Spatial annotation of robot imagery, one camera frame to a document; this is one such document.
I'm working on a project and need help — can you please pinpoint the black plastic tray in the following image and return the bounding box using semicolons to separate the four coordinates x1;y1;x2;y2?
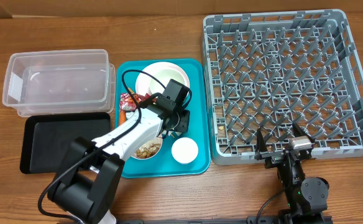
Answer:
19;112;111;174

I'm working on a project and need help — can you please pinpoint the white green tissue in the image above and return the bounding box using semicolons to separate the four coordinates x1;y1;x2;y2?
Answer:
159;127;174;139

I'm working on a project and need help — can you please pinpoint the white napkin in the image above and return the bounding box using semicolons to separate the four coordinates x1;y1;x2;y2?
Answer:
126;110;140;122

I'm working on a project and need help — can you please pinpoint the small white plate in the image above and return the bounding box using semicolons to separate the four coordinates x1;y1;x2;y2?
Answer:
149;68;188;93

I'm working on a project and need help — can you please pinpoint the orange carrot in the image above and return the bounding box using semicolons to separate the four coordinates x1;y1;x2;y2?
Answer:
118;110;126;126

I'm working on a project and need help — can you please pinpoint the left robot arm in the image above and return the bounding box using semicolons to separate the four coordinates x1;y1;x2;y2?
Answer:
38;92;192;223

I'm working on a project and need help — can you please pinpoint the large white plate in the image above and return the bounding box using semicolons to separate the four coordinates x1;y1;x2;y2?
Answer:
136;62;190;95

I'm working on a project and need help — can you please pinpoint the red snack wrapper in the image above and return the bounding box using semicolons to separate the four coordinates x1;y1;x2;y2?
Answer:
119;93;149;111

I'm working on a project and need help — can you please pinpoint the clear plastic bin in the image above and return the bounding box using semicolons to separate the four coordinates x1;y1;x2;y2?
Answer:
2;49;116;117

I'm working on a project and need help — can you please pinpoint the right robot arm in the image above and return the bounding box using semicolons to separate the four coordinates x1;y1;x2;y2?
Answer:
250;123;333;223

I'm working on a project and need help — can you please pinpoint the teal plastic tray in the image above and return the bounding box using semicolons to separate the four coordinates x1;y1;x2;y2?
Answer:
122;58;211;179

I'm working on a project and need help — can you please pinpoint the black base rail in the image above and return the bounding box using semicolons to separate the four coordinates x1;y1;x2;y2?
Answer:
117;216;287;224

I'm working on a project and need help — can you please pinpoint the small white cup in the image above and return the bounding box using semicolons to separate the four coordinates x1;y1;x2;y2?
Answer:
171;138;198;164

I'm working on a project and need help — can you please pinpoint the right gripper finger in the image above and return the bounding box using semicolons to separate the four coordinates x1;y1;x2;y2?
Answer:
292;123;308;137
255;128;268;153

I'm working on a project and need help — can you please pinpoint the wooden chopstick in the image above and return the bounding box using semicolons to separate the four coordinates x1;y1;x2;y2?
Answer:
128;87;175;138

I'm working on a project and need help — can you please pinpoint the grey dishwasher rack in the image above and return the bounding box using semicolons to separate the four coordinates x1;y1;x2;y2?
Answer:
202;9;363;165

